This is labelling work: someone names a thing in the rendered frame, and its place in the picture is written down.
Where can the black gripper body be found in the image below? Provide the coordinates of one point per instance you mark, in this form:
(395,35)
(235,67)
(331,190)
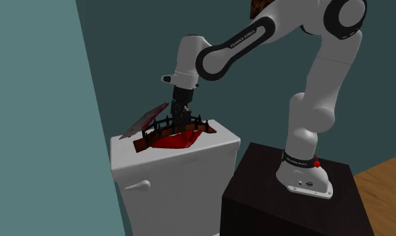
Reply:
(183,94)

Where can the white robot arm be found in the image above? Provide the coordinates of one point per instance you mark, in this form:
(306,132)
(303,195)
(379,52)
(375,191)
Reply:
(318,98)

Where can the red crumpled cloth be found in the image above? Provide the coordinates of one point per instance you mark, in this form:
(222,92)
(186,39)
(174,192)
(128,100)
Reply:
(174,140)

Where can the brown bridge model black railings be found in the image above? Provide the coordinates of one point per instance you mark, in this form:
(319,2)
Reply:
(139,145)

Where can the white toilet tank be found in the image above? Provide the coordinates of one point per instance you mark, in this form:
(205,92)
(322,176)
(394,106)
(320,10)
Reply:
(171,193)

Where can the brown speckled object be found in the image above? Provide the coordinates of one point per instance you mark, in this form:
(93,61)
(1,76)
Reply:
(258,6)

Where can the dark robot stand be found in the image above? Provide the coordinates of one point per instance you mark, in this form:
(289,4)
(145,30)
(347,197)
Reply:
(259,202)

